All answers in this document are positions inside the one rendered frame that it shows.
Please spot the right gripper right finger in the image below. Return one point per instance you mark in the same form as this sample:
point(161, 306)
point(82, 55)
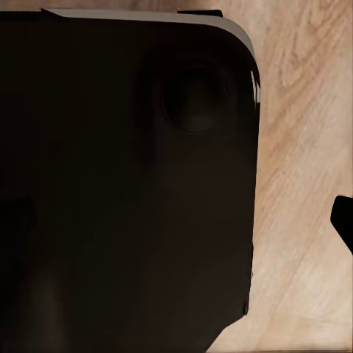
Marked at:
point(342, 219)

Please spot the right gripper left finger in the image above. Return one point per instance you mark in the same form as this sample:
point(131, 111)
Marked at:
point(18, 218)

